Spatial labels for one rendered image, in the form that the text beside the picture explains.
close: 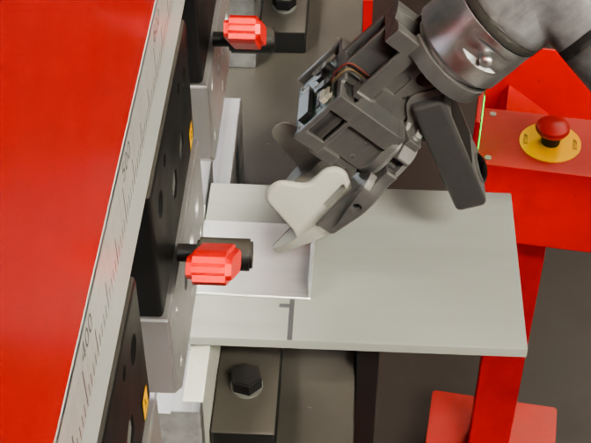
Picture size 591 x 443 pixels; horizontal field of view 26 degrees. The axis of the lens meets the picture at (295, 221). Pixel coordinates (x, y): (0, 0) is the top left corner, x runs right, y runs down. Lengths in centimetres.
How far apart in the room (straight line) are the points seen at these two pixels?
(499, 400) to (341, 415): 82
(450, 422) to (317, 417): 97
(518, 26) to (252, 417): 40
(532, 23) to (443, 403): 129
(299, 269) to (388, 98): 19
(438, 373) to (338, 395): 117
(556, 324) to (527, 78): 83
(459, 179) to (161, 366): 35
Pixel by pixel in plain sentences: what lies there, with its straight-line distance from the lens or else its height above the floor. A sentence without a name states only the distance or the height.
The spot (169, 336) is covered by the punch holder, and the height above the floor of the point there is 124.
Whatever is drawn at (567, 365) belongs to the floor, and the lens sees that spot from 234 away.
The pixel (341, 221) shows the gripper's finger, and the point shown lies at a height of 109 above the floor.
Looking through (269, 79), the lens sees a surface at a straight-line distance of 145.
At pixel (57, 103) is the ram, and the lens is 42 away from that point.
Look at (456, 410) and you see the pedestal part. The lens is 209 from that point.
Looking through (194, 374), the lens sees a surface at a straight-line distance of 102.
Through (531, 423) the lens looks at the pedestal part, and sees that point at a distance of 209.
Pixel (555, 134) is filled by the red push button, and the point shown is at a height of 81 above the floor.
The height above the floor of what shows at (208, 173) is 100.
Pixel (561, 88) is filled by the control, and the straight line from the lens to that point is 167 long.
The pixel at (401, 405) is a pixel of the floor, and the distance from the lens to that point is 224.
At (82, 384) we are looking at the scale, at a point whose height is 139.
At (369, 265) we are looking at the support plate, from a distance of 105.
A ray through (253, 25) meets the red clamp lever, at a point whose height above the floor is 131.
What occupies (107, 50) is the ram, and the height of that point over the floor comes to 146.
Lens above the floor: 175
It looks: 44 degrees down
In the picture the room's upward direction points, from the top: straight up
